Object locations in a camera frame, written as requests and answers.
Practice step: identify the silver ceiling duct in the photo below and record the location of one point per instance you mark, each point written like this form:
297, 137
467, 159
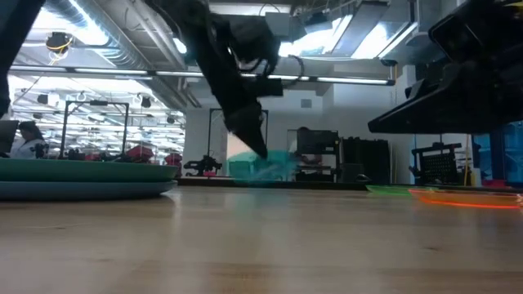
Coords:
69, 8

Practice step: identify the low red tray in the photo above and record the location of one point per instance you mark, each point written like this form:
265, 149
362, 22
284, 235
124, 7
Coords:
494, 183

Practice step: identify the red translucent plastic plate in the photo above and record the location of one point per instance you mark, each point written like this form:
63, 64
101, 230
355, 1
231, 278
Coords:
470, 199

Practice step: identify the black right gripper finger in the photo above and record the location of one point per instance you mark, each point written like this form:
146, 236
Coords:
441, 116

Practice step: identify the black cabinet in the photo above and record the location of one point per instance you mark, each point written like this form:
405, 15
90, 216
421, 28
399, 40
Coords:
365, 157

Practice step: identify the dark laptop screen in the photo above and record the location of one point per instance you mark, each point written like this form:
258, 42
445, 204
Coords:
8, 136

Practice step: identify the black pegboard cart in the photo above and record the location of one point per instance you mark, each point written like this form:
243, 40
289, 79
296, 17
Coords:
439, 167

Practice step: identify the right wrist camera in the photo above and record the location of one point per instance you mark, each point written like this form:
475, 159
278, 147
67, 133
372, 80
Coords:
461, 34

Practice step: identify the person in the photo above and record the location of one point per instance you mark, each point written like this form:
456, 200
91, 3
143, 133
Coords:
28, 143

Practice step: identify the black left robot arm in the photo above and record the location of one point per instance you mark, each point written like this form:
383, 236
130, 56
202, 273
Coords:
180, 12

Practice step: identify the small black robot arm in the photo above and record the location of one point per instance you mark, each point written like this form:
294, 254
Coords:
202, 165

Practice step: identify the black tubular frame stand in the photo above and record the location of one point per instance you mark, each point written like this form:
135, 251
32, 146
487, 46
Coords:
98, 103

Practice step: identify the black shelf cart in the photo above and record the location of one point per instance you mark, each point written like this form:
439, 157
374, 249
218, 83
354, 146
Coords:
316, 143

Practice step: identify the red bin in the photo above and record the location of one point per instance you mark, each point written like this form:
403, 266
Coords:
139, 153
173, 159

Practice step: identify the green translucent plastic plate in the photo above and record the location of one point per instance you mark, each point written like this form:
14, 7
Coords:
388, 190

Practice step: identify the blue plastic plate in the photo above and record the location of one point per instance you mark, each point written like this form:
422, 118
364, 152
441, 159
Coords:
81, 191

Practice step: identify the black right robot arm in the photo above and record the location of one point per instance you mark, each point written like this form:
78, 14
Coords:
510, 24

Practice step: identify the teal green plastic plate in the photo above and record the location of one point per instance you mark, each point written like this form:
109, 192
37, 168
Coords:
81, 170

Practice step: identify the long ceiling light tube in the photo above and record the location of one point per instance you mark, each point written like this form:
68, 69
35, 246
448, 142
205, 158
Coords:
106, 71

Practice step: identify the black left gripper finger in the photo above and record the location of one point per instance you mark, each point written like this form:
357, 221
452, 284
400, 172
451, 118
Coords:
247, 126

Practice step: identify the black frame diagonal brace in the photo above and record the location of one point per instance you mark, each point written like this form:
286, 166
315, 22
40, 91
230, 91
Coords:
16, 41

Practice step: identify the blue window panel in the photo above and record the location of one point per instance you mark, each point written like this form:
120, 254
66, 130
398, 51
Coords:
510, 151

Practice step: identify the cyan translucent plastic plate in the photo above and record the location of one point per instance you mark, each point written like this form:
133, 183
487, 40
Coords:
245, 171

